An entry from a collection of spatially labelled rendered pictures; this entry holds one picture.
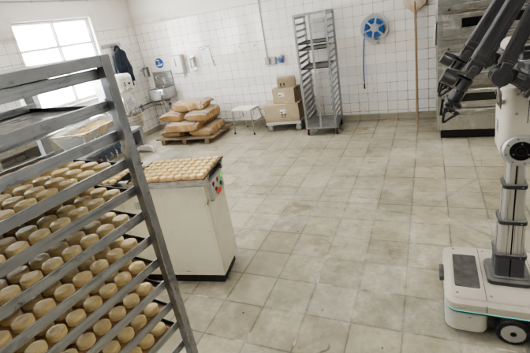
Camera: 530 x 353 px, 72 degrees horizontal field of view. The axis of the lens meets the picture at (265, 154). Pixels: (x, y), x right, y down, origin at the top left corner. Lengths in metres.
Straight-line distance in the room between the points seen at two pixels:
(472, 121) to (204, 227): 3.74
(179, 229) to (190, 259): 0.27
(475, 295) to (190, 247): 1.86
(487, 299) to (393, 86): 4.31
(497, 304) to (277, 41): 5.14
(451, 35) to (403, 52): 1.23
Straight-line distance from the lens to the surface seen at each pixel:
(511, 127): 2.07
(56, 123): 1.05
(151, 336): 1.47
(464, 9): 5.05
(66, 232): 1.09
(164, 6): 7.50
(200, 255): 2.90
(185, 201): 2.68
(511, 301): 2.44
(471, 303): 2.40
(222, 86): 7.08
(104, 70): 1.10
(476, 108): 5.20
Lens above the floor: 1.84
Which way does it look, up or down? 20 degrees down
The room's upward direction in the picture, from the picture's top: 10 degrees counter-clockwise
